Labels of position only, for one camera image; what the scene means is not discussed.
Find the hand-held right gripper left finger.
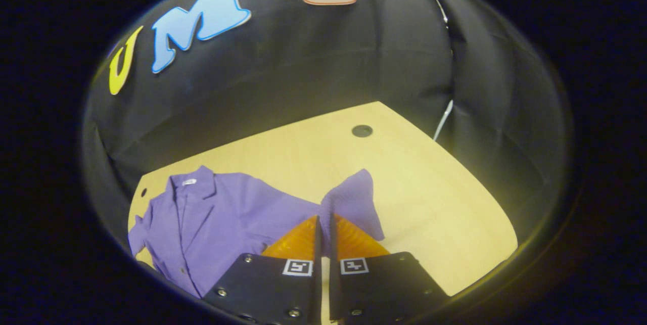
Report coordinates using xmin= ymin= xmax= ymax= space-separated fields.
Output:
xmin=202 ymin=215 xmax=322 ymax=325

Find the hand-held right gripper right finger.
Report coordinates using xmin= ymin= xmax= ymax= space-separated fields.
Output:
xmin=329 ymin=212 xmax=450 ymax=323

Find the purple corduroy shirt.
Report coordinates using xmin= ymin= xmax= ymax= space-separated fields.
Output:
xmin=128 ymin=165 xmax=386 ymax=299

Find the white cable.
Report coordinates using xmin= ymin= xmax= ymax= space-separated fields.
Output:
xmin=433 ymin=100 xmax=454 ymax=142

